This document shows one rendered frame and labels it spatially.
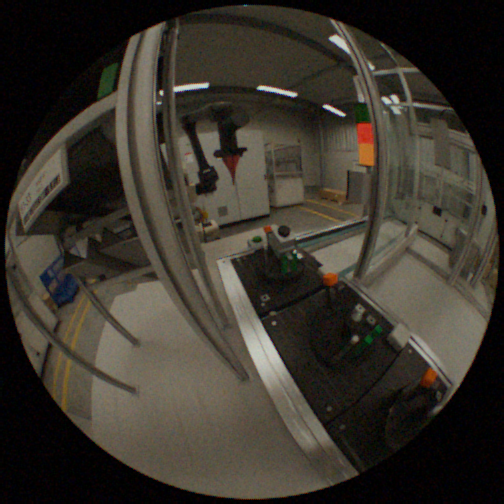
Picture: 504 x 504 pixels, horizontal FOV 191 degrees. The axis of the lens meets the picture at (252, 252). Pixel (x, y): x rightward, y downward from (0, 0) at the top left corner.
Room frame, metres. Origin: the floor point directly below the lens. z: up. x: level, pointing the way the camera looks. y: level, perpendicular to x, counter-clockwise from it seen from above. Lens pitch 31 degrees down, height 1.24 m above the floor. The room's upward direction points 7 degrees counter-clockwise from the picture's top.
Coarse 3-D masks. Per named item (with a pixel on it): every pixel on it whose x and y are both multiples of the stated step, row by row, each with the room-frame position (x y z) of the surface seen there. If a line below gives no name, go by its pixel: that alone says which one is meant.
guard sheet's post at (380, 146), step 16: (352, 48) 0.25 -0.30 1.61; (368, 64) 0.23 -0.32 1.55; (368, 80) 0.23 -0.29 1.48; (368, 96) 0.25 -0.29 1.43; (384, 128) 0.23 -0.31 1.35; (384, 144) 0.23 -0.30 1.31; (384, 160) 0.23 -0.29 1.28; (384, 176) 0.23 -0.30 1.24; (384, 192) 0.23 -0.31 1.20; (368, 224) 0.25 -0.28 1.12; (368, 240) 0.25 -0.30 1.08; (368, 256) 0.23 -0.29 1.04
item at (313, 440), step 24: (240, 288) 0.28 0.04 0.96; (360, 288) 0.20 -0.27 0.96; (240, 312) 0.20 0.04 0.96; (384, 312) 0.11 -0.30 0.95; (264, 336) 0.13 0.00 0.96; (264, 360) 0.08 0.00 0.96; (432, 360) -0.09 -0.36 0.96; (264, 384) 0.04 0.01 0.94; (288, 384) 0.03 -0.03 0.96; (456, 384) -0.21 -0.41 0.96; (288, 408) -0.01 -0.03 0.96; (312, 432) -0.07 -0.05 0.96; (312, 456) -0.12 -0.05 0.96; (336, 456) -0.14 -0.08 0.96; (336, 480) -0.20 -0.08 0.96
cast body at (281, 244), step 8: (272, 232) 0.32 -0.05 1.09; (280, 232) 0.30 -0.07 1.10; (288, 232) 0.30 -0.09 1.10; (272, 240) 0.33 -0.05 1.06; (280, 240) 0.29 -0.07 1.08; (288, 240) 0.29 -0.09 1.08; (272, 248) 0.33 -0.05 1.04; (280, 248) 0.29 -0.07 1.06; (288, 248) 0.30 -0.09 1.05; (280, 256) 0.30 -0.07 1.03; (288, 256) 0.29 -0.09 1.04
